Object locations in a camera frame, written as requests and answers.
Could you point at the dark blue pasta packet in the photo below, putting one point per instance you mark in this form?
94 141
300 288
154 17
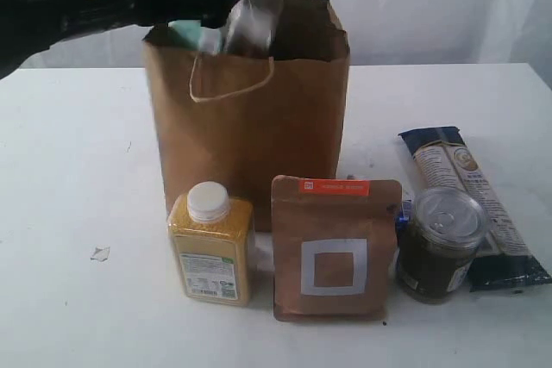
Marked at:
504 261

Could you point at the brown kraft pouch orange label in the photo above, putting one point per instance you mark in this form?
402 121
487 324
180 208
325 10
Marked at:
333 245

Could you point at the yellow millet bottle white cap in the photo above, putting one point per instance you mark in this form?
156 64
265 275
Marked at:
213 238

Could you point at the clear jar gold lid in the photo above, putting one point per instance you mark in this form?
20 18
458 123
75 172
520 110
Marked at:
249 30

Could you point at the small white blue packet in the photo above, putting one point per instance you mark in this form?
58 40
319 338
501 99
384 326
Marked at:
404 214

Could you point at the brown paper shopping bag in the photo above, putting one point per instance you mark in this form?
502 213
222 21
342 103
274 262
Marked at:
242 121

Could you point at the dark clear pull-tab jar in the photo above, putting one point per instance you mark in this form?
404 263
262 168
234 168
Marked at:
445 231

